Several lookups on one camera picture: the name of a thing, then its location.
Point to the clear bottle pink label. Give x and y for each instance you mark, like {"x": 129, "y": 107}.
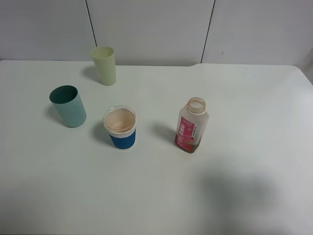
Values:
{"x": 192, "y": 121}

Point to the pale green plastic cup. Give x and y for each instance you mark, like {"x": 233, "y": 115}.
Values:
{"x": 104, "y": 61}

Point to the teal plastic cup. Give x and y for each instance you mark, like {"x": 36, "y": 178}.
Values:
{"x": 68, "y": 104}

